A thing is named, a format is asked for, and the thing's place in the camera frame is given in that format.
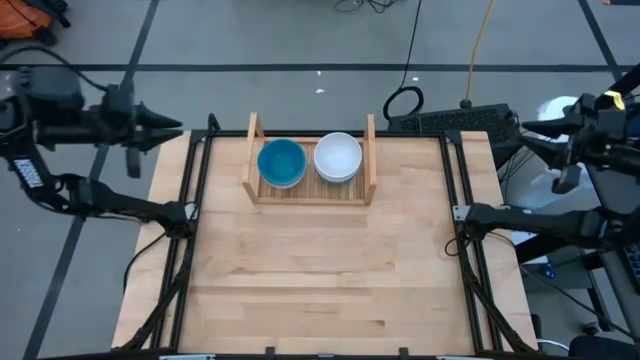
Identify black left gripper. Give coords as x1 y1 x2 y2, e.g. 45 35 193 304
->
99 82 184 179

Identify grey desk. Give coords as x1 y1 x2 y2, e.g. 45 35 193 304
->
584 162 640 346

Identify orange and black bag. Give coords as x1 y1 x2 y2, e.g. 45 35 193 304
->
0 0 72 49

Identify teal bowl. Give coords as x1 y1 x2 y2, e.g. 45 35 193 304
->
256 138 307 187

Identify yellow floor cable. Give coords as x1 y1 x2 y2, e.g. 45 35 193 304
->
462 0 497 109

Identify tangled black cables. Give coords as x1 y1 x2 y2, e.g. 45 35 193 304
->
333 0 401 15

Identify white ceramic bowl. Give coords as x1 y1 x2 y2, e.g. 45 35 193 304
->
313 131 364 181

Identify wooden slatted shelf riser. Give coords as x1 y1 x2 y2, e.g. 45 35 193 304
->
240 112 379 206

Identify black left base cable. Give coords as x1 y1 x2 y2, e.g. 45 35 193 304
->
122 230 169 294

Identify black chair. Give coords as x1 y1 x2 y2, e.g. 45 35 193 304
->
568 333 640 360

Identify yellow tape tag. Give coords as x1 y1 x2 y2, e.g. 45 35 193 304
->
603 90 627 111

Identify black aluminium table frame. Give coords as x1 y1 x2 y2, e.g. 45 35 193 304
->
119 128 540 360

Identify black floor cable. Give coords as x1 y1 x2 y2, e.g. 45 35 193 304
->
382 0 426 122

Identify black stand beam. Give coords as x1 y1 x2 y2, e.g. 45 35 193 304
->
514 232 609 264
617 63 640 99

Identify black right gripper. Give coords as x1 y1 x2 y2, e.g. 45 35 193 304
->
521 93 631 195

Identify black keyboard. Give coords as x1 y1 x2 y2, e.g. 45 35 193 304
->
618 242 640 296

